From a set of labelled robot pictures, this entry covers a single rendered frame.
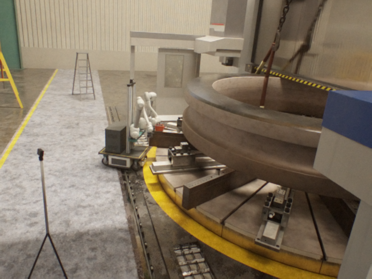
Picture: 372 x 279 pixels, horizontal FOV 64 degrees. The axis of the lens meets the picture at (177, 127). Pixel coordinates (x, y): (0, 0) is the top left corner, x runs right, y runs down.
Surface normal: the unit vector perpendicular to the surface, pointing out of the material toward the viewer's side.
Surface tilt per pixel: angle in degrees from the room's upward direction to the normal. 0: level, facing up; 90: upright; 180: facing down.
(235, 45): 90
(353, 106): 90
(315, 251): 0
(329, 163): 90
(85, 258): 0
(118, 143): 90
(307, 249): 0
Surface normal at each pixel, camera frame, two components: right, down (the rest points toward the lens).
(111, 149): -0.21, 0.30
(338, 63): -0.95, 0.04
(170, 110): 0.27, 0.33
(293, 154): -0.44, 0.26
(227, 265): 0.07, -0.94
